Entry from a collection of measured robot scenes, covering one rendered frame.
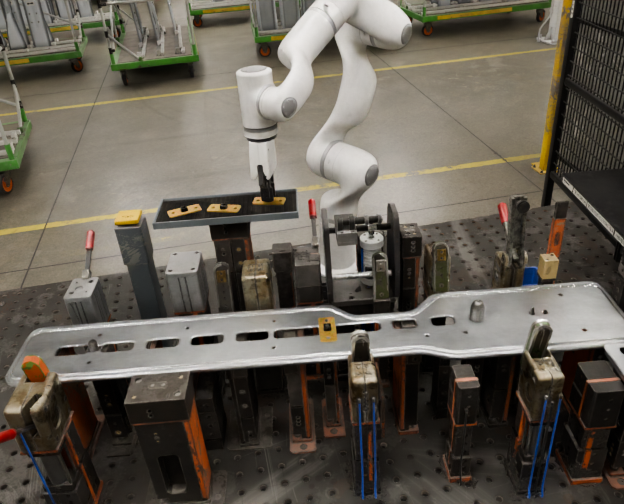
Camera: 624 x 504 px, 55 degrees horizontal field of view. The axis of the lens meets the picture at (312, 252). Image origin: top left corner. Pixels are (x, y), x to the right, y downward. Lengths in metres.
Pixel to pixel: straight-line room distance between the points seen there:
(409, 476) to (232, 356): 0.49
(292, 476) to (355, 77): 1.05
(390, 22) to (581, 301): 0.84
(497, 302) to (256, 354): 0.57
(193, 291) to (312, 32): 0.68
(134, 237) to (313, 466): 0.73
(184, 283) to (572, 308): 0.90
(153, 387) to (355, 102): 0.95
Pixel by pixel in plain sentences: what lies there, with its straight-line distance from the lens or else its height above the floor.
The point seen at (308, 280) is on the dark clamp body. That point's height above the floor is 1.03.
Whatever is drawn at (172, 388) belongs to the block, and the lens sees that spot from 1.24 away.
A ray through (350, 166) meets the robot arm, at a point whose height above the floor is 1.17.
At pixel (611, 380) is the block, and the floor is 0.98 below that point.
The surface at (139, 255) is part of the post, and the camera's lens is 1.64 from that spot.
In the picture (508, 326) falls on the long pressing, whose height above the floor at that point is 1.00.
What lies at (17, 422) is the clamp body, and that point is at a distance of 1.30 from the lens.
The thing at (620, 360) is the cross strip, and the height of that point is 1.00.
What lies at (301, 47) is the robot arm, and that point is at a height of 1.53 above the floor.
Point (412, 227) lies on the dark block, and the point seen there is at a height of 1.12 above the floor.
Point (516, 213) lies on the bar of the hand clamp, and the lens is 1.47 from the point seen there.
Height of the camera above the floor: 1.86
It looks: 32 degrees down
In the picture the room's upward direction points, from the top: 4 degrees counter-clockwise
